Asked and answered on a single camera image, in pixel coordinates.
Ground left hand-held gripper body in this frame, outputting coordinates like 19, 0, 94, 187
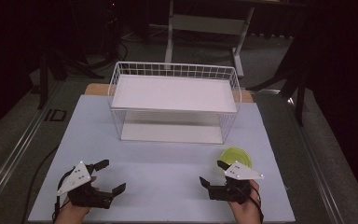
56, 161, 115, 210

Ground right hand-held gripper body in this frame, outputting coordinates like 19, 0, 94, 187
208, 161, 265, 205

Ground green plate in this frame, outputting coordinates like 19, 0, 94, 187
219, 147, 253, 169

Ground white wire shelf rack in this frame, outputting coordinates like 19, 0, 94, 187
106, 61, 242, 146

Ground person's left hand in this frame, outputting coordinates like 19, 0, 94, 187
54, 199, 91, 224

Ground person's right hand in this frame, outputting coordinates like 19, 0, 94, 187
227, 179, 264, 224

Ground pale blue table mat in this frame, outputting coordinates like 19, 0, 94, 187
27, 93, 296, 224

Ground black stand legs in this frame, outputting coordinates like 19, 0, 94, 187
36, 46, 105, 110
248, 55, 311, 127

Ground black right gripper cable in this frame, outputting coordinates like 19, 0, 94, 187
243, 186, 265, 224

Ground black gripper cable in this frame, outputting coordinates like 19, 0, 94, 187
51, 169, 76, 223
243, 186, 265, 224

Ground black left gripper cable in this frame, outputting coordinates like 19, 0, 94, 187
51, 169, 76, 223

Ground black floor cable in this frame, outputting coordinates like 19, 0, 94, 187
21, 144, 61, 224

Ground metal floor rail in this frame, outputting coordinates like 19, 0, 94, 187
0, 81, 64, 213
283, 96, 348, 224

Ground white metal desk frame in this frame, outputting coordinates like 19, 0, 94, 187
163, 0, 256, 78

